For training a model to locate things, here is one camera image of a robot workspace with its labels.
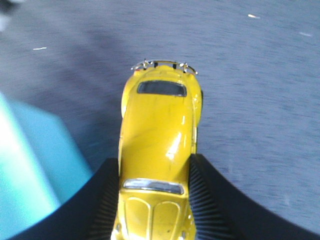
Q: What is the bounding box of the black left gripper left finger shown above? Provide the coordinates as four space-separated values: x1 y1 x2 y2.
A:
12 158 119 240

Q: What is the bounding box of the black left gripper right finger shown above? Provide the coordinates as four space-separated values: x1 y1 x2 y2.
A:
189 154 320 240

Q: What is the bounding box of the light blue storage box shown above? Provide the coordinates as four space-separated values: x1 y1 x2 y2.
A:
0 95 92 240

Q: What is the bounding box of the yellow toy beetle car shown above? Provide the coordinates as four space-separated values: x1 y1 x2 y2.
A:
111 60 203 240

